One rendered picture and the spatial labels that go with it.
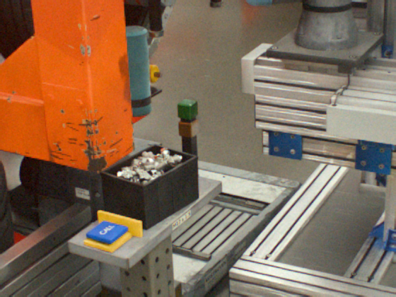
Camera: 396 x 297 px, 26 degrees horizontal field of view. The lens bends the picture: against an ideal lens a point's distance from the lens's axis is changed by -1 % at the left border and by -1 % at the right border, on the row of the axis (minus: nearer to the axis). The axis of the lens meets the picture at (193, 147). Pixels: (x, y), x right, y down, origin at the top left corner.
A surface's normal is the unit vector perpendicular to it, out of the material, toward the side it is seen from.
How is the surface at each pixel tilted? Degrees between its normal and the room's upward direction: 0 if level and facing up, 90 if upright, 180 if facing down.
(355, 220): 0
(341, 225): 0
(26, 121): 90
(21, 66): 90
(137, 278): 90
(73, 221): 90
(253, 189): 0
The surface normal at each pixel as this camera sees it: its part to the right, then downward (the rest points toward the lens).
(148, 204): 0.78, 0.22
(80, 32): -0.51, 0.37
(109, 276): -0.04, -0.91
